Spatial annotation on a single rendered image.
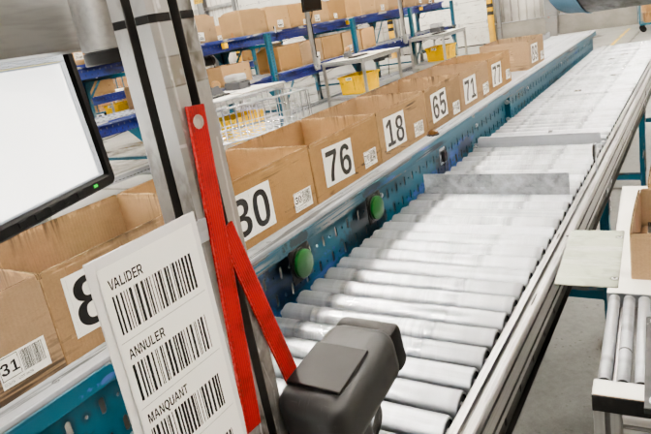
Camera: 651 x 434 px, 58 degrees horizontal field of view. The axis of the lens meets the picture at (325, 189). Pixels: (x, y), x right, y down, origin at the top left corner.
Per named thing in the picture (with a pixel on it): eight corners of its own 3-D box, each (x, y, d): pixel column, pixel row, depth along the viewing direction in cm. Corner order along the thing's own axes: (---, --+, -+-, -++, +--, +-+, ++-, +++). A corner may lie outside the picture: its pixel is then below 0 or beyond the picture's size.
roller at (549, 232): (560, 250, 150) (559, 232, 148) (378, 240, 178) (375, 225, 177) (564, 242, 154) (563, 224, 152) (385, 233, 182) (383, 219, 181)
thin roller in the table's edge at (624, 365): (630, 380, 90) (635, 294, 113) (615, 378, 91) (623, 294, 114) (630, 391, 91) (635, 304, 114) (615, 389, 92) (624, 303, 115)
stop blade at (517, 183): (571, 201, 176) (569, 172, 173) (426, 200, 201) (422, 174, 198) (571, 201, 176) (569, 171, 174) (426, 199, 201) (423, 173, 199)
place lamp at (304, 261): (301, 283, 139) (296, 256, 138) (297, 282, 140) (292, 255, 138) (317, 270, 145) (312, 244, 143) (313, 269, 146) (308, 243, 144)
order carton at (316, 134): (319, 206, 160) (308, 145, 155) (236, 204, 176) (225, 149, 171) (383, 165, 191) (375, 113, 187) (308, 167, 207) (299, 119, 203)
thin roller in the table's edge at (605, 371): (611, 378, 91) (620, 294, 114) (597, 376, 92) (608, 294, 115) (611, 388, 92) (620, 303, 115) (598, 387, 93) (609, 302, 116)
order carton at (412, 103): (383, 165, 191) (375, 113, 187) (308, 167, 207) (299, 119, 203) (429, 135, 223) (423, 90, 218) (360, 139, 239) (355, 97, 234)
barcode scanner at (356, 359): (423, 403, 55) (402, 311, 51) (368, 512, 46) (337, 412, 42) (361, 390, 59) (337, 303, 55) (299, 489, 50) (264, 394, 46)
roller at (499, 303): (521, 327, 119) (519, 305, 117) (308, 300, 147) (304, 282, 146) (527, 315, 123) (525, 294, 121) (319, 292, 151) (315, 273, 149)
